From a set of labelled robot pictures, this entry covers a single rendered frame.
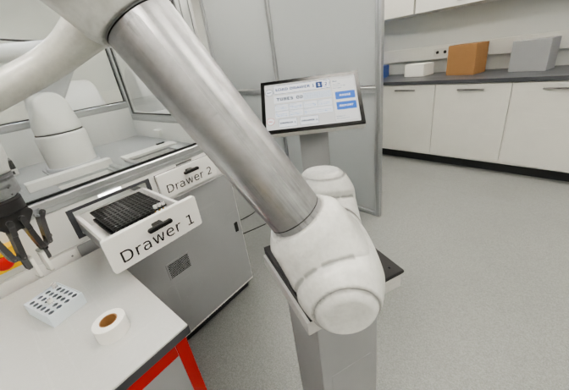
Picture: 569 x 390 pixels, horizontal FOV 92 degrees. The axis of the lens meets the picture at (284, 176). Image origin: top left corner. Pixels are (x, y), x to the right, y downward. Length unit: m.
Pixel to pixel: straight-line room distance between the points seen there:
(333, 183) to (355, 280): 0.25
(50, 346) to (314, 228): 0.71
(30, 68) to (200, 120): 0.39
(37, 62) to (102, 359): 0.62
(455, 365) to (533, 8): 3.22
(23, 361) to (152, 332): 0.29
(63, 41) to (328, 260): 0.61
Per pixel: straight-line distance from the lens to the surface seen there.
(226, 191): 1.49
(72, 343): 0.91
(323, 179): 0.63
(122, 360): 0.79
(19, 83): 0.71
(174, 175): 1.29
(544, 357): 1.79
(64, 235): 1.22
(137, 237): 0.92
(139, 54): 0.42
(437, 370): 1.59
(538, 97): 3.17
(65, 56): 0.69
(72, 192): 1.18
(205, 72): 0.41
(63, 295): 1.02
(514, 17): 3.86
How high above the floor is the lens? 1.31
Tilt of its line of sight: 23 degrees down
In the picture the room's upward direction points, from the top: 8 degrees counter-clockwise
